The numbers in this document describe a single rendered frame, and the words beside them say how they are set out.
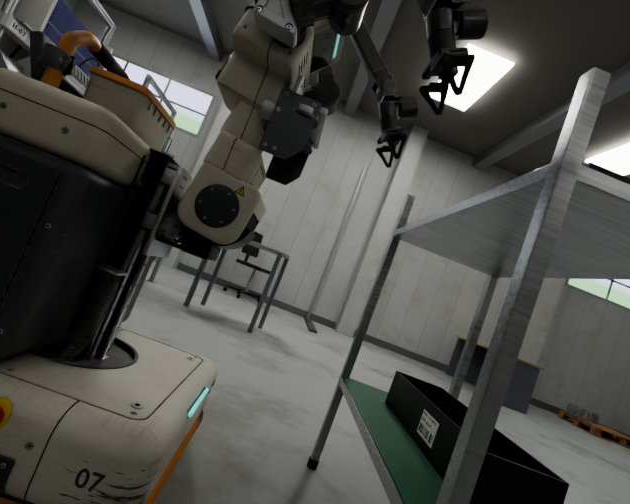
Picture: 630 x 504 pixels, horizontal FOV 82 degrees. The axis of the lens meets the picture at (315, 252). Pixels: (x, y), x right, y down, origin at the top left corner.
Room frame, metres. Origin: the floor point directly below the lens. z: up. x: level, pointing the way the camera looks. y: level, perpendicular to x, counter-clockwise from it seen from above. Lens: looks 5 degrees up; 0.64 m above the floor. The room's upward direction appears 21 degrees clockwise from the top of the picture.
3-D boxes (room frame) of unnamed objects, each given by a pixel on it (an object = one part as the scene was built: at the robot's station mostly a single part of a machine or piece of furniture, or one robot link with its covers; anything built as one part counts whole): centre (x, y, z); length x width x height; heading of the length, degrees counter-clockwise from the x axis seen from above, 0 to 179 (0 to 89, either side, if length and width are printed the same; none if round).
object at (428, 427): (0.97, -0.50, 0.41); 0.57 x 0.17 x 0.11; 2
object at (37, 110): (0.94, 0.56, 0.59); 0.55 x 0.34 x 0.83; 3
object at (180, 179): (1.01, 0.31, 0.68); 0.28 x 0.27 x 0.25; 3
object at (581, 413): (6.08, -5.56, 0.16); 1.08 x 0.75 x 0.31; 93
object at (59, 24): (2.30, 2.00, 1.52); 0.51 x 0.13 x 0.27; 2
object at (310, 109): (0.96, 0.18, 0.99); 0.28 x 0.16 x 0.22; 3
